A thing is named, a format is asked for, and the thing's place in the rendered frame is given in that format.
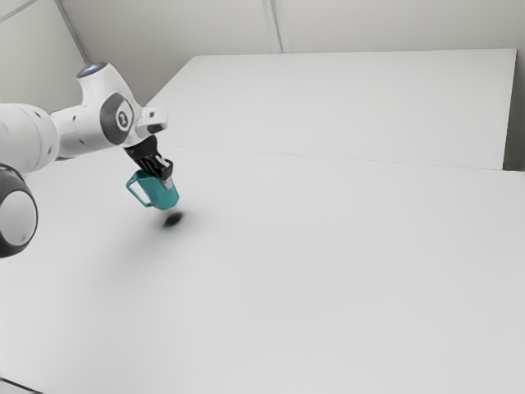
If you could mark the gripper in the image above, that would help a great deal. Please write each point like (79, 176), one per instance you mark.
(144, 154)

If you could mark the teal faceted mug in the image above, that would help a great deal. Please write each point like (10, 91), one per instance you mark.
(160, 195)

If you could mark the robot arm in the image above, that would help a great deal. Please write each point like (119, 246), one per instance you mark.
(82, 123)

